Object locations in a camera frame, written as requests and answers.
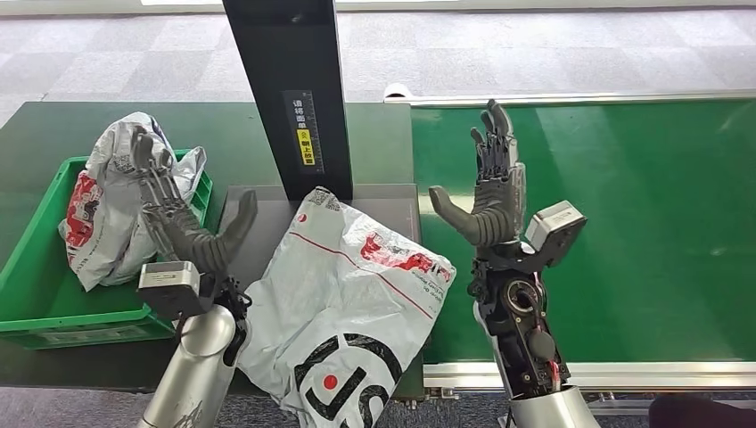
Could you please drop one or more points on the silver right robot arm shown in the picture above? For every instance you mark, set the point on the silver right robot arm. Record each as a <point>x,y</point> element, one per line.
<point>520,331</point>

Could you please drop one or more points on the green plastic crate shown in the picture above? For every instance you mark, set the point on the green plastic crate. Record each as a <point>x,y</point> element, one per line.
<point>35,295</point>

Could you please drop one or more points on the green conveyor belt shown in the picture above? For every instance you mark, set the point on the green conveyor belt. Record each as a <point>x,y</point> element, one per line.
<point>649,236</point>

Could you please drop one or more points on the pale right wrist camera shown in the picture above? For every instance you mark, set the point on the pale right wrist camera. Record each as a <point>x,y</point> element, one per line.
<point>555,227</point>

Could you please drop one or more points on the black inbound scanner machine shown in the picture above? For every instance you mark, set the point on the black inbound scanner machine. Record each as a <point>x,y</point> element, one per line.
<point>283,53</point>

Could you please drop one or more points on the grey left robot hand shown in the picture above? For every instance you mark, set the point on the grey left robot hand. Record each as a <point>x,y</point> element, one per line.
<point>189,236</point>

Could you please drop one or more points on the grey package with black logo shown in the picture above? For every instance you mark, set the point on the grey package with black logo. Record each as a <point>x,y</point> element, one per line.
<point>342,295</point>

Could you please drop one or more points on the aluminium conveyor rail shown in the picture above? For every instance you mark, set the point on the aluminium conveyor rail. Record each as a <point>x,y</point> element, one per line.
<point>649,375</point>
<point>590,97</point>

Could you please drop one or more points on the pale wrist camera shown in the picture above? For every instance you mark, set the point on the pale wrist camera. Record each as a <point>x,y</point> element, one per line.
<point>555,227</point>
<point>168,286</point>

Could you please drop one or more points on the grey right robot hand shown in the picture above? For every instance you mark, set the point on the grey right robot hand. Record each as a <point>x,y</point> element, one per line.
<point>499,207</point>

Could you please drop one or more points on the black rounded object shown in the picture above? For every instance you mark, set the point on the black rounded object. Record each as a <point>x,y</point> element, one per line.
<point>703,413</point>

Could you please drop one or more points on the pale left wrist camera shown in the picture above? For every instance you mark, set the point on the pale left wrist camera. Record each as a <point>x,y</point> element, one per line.
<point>168,286</point>

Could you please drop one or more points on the white conveyor roller cap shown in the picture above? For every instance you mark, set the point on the white conveyor roller cap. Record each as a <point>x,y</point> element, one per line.
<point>397,91</point>

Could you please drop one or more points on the grey package with red print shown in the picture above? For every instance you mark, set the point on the grey package with red print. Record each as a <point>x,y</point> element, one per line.
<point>112,218</point>

